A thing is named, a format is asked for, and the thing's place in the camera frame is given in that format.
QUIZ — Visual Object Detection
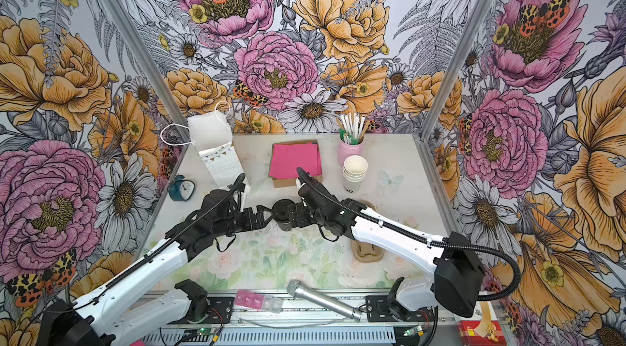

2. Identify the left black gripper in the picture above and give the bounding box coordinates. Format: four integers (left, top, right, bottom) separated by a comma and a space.
213, 206, 276, 238

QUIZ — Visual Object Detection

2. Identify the black plastic cup lid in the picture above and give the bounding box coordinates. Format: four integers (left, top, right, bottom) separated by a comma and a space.
272, 199, 293, 225

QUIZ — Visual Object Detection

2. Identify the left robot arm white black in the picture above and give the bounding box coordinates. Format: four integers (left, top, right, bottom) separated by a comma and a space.
36, 173, 268, 345

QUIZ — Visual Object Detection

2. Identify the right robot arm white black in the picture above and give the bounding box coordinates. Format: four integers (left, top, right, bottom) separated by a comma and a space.
297, 168, 522, 318

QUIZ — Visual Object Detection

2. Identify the brown cardboard napkin tray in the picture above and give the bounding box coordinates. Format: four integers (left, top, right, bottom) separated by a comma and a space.
269, 139, 324, 189

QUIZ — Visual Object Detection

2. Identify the pink napkin stack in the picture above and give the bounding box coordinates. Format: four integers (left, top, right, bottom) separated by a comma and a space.
268, 142, 324, 181

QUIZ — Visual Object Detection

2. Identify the stack of white paper cups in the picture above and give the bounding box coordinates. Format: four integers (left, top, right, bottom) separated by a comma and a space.
342, 155, 368, 193

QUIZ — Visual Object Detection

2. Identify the brown pulp cup carrier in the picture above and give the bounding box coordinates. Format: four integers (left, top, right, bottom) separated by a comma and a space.
350, 203, 386, 264

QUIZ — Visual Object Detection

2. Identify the silver microphone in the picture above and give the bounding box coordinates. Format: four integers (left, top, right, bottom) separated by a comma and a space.
286, 280, 362, 322

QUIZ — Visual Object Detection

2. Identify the pink straw holder cup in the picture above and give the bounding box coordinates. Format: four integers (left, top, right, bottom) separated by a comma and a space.
337, 140, 364, 167

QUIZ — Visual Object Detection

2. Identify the teal alarm clock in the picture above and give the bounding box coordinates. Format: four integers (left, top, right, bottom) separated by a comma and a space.
167, 175, 196, 202

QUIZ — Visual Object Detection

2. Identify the pink plastic clip box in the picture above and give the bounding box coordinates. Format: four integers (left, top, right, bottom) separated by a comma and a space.
234, 290, 283, 313

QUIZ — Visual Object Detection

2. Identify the white paper gift bag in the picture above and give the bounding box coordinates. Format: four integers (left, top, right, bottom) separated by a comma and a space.
159, 101, 244, 189

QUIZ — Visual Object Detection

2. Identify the bandage box red white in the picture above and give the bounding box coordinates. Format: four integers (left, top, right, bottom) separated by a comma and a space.
455, 302, 508, 346

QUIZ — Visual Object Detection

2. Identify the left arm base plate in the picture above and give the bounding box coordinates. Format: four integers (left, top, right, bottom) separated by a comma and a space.
196, 296, 234, 325

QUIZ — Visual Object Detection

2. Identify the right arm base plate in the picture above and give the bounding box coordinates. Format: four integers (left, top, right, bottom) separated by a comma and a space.
365, 295, 434, 323

